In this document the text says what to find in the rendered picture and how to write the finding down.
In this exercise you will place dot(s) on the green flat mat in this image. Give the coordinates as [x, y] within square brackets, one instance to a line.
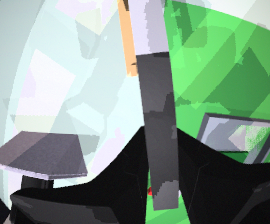
[219, 64]

